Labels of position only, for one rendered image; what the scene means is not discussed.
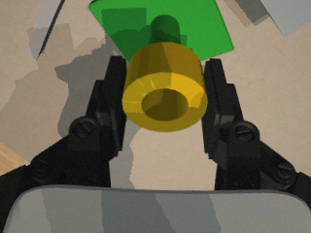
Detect grey cube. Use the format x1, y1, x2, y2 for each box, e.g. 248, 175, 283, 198
259, 0, 311, 38

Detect yellow round nut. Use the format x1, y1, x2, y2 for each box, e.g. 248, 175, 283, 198
122, 42, 208, 132

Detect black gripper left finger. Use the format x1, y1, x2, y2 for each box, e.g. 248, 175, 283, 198
0, 55, 127, 233

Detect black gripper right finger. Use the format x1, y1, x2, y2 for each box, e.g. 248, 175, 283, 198
201, 58, 311, 211

